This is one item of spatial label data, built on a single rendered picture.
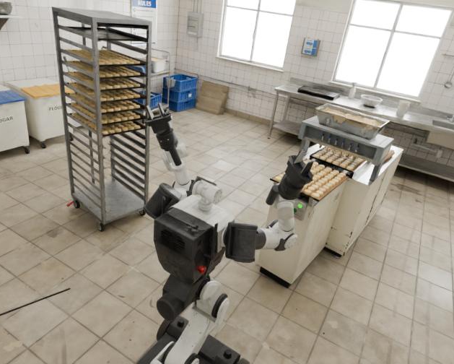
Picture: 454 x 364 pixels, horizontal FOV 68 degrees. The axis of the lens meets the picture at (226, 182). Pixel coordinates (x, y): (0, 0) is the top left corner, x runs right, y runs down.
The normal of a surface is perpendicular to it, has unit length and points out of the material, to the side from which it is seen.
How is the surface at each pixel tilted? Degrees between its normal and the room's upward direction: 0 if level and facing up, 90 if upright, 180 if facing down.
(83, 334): 0
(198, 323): 33
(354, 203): 90
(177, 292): 45
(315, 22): 90
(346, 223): 90
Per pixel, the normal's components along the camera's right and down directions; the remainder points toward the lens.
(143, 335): 0.13, -0.87
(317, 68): -0.50, 0.35
